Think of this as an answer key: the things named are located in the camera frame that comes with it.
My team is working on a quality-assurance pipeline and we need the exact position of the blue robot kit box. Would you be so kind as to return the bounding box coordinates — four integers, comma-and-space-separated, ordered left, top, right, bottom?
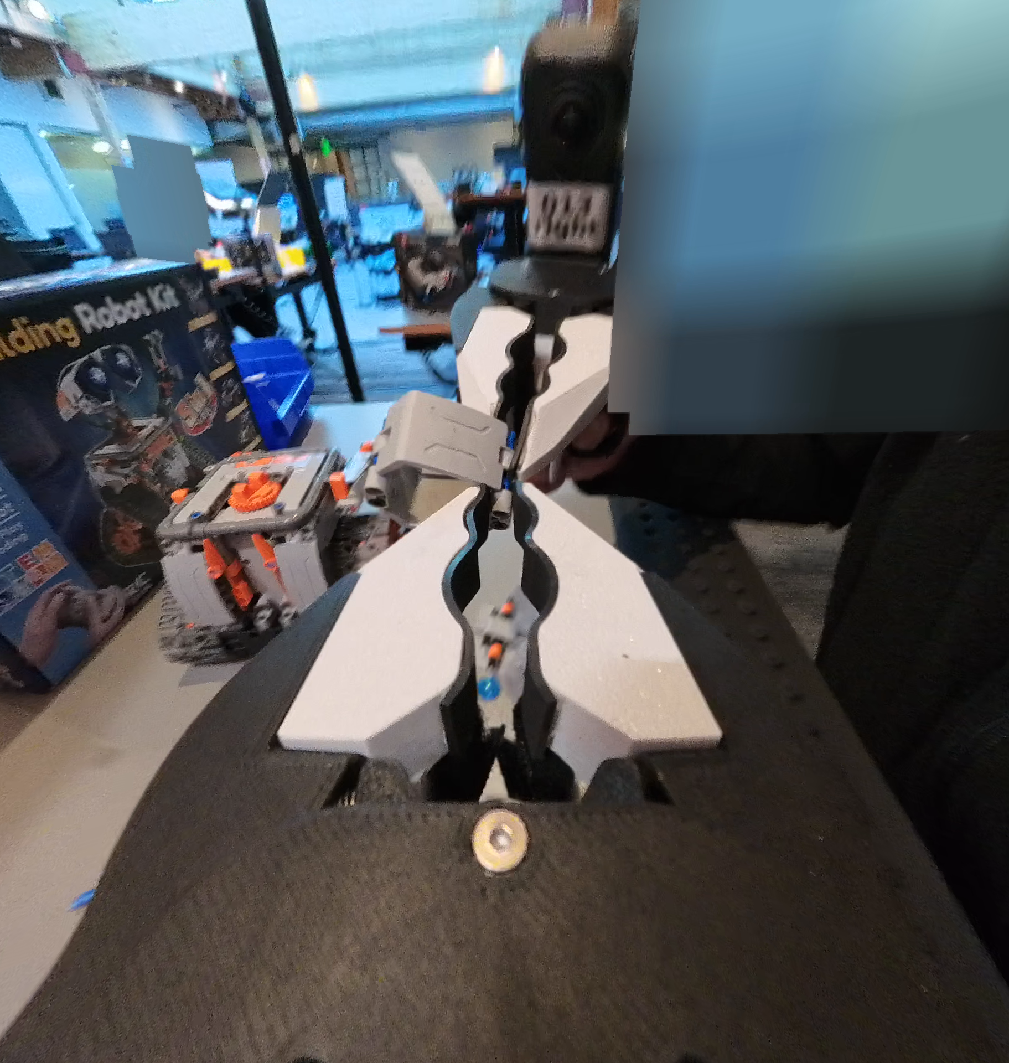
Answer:
0, 261, 258, 692

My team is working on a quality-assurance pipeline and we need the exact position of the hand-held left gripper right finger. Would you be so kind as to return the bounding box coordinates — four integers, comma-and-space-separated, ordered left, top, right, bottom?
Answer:
515, 482, 725, 779

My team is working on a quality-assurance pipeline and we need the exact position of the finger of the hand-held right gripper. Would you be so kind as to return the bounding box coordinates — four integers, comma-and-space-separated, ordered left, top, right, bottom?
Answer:
521, 314, 615, 493
457, 307, 534, 418

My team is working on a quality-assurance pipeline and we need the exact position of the wooden work table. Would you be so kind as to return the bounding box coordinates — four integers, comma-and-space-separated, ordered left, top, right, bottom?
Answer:
378, 306, 457, 352

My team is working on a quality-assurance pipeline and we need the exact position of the toy tracked robot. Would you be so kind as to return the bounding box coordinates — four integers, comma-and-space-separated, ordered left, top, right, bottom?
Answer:
154, 447, 407, 667

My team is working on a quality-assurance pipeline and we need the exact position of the toy car box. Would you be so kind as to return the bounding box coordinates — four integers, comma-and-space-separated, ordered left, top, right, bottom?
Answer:
390, 231, 482, 314

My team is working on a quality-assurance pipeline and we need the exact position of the grey panel piece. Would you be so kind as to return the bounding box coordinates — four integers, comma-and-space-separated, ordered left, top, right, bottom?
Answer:
375, 390, 511, 509

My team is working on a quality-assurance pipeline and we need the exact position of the person's right hand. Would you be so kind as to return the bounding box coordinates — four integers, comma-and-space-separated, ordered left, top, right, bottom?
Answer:
544, 409, 632, 493

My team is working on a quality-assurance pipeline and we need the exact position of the black pole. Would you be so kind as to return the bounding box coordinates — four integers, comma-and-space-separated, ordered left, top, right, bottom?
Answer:
244, 0, 366, 404

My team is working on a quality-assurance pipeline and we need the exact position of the grey panel assembly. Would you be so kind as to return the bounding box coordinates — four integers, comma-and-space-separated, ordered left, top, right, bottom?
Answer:
473, 596, 527, 709

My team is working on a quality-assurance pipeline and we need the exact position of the blue storage bin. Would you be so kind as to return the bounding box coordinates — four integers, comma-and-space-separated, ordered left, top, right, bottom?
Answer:
230, 336, 316, 451

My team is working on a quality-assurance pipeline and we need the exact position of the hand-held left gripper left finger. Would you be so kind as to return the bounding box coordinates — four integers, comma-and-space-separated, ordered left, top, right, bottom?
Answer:
277, 483, 486, 750

